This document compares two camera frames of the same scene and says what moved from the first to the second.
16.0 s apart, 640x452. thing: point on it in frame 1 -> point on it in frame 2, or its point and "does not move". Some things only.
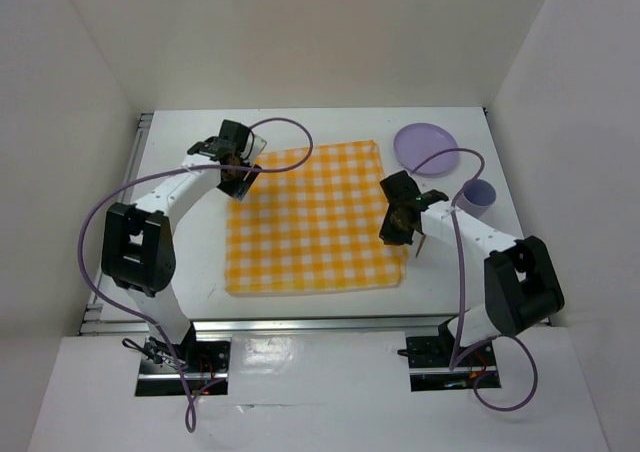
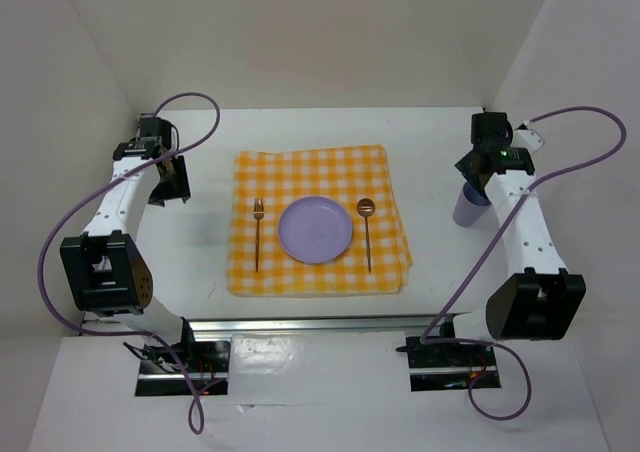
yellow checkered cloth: (312, 227) does not move
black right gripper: (389, 236) -> (463, 167)
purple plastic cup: (476, 196) does not move
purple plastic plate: (415, 142) -> (315, 229)
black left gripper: (241, 187) -> (179, 190)
